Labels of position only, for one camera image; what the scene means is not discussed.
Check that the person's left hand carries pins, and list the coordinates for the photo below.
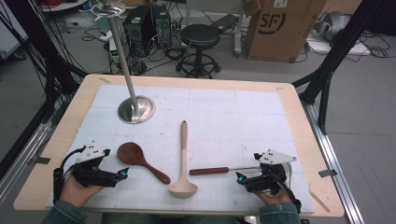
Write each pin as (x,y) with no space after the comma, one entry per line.
(77,193)

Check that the white grid mat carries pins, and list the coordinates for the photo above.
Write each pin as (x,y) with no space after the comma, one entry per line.
(233,124)

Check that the grey tape piece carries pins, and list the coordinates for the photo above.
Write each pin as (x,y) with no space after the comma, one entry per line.
(43,160)
(327,173)

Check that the slim black computer tower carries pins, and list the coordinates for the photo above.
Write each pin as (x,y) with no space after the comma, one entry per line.
(162,26)

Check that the grey plastic shell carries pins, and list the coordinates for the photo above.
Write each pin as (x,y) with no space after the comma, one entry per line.
(331,25)

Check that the white desk frame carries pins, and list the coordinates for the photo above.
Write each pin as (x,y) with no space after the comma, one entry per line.
(239,37)

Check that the beige ladle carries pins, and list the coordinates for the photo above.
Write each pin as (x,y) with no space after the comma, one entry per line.
(183,188)

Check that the black round stool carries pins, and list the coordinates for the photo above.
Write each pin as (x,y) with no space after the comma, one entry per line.
(199,35)

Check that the dark wooden rice spoon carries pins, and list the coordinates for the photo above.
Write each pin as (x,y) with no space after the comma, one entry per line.
(130,154)

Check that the person's right hand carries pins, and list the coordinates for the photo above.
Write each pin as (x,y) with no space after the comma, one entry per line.
(274,197)

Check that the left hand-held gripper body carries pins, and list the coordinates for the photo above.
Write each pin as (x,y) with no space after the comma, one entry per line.
(90,174)

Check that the thin wooden stick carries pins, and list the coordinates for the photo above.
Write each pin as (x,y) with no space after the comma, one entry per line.
(319,201)

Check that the white board on floor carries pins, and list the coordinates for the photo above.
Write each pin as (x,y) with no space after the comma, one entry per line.
(342,48)

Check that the cardboard box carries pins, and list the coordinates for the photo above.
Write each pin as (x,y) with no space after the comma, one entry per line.
(280,37)

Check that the large black computer tower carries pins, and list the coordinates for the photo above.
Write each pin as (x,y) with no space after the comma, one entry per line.
(138,31)

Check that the black flat device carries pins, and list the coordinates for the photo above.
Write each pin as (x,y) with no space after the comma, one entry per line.
(224,22)

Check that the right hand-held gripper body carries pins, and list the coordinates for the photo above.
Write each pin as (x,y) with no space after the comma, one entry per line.
(267,180)

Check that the power supply with green display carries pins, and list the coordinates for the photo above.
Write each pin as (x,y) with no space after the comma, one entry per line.
(114,51)

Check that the steel utensil rack stand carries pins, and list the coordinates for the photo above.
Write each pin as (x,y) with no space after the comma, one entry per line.
(137,109)

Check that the aluminium frame rail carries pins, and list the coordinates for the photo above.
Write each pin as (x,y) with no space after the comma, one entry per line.
(330,155)
(21,161)

